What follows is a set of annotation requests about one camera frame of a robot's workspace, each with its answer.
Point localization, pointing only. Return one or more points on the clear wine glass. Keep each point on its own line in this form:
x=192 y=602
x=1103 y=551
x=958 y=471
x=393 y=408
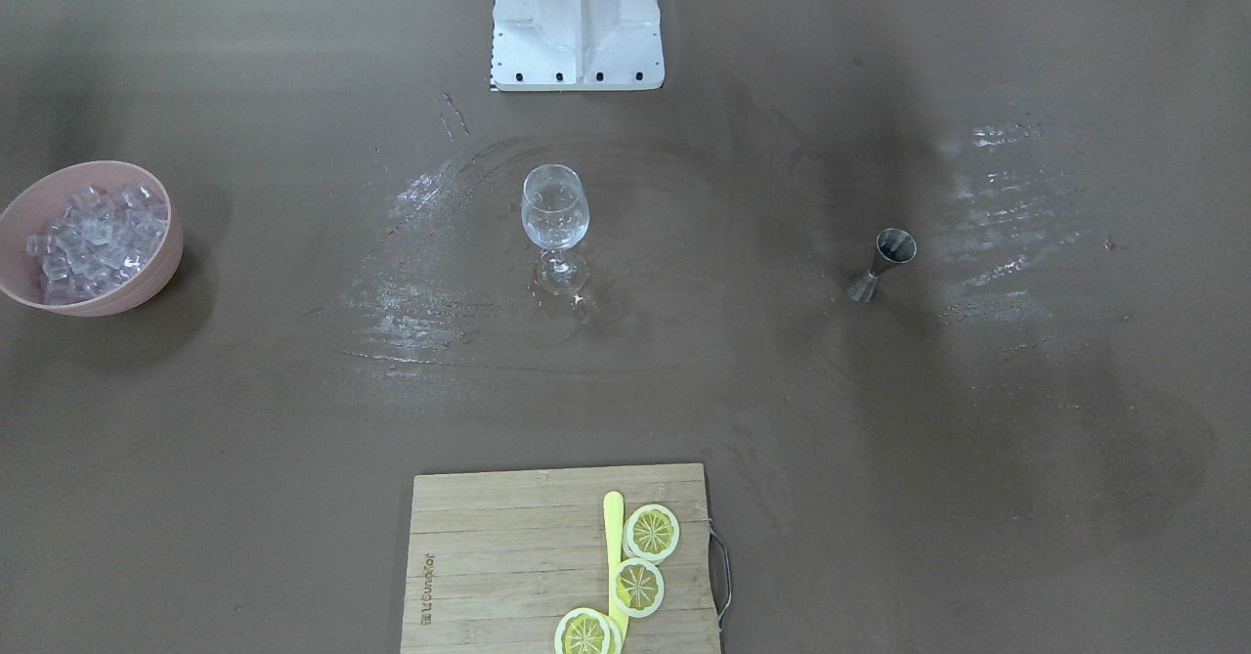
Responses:
x=554 y=212

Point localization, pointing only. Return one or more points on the steel double jigger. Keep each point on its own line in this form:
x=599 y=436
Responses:
x=893 y=247

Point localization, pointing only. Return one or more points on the bamboo cutting board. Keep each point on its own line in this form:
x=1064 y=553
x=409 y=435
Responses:
x=497 y=558

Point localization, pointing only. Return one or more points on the top lemon slice far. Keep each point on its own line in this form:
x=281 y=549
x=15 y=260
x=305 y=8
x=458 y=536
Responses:
x=584 y=630

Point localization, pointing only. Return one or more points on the yellow plastic knife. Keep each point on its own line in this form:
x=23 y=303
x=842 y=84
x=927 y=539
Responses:
x=613 y=521

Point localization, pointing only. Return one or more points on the bottom lemon slice far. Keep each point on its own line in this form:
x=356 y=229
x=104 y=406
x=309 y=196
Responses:
x=617 y=633

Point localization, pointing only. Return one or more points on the lemon slice near handle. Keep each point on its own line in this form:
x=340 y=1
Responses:
x=651 y=533

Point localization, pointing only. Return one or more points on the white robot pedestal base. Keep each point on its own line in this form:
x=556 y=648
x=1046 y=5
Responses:
x=586 y=45

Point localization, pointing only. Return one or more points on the middle lemon slice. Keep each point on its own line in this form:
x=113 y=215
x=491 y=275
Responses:
x=636 y=588

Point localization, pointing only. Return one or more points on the pink bowl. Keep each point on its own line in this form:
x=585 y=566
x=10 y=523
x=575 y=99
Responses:
x=41 y=201

